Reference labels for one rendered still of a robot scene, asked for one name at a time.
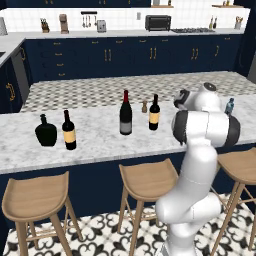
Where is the tall bottle with grey label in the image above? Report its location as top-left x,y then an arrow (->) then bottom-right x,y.
119,89 -> 133,136

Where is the grey dishwasher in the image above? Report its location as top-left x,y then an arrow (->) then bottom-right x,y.
10,48 -> 31,98

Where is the navy side cupboard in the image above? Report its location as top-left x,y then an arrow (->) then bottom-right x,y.
0,57 -> 24,115

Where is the wooden bar stool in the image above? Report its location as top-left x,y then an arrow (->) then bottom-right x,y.
117,157 -> 180,256
1,171 -> 84,256
209,146 -> 256,256

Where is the small dark bottle yellow label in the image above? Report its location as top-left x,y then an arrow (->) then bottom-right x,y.
148,93 -> 161,131

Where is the squat black glass bottle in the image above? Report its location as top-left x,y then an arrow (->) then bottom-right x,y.
34,113 -> 58,147

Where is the black hob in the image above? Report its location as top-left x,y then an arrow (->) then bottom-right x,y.
171,27 -> 216,34

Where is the brown coffee machine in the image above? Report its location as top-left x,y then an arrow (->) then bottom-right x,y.
58,13 -> 70,35

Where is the pot with kitchen tools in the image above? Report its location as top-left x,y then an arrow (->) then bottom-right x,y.
234,15 -> 244,31

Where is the small blue plastic bottle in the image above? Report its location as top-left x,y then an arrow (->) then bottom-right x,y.
224,97 -> 235,117

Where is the wooden wall shelf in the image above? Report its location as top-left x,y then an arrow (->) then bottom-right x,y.
150,0 -> 175,9
211,0 -> 245,9

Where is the dark bottle with tan label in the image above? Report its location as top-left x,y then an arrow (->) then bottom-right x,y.
61,109 -> 77,151

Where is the navy base cupboard run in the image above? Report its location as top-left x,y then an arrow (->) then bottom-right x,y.
20,33 -> 244,82

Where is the navy wall cupboard run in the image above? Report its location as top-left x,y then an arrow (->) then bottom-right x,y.
5,0 -> 152,9

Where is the navy kitchen island base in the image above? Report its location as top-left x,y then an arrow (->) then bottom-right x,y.
0,142 -> 256,231

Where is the black toaster oven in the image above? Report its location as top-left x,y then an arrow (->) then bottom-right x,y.
144,14 -> 172,32

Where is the knife block with knives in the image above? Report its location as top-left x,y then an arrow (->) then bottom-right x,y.
39,17 -> 51,34

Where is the rail with hanging tools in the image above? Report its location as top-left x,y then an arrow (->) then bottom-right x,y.
80,10 -> 98,29

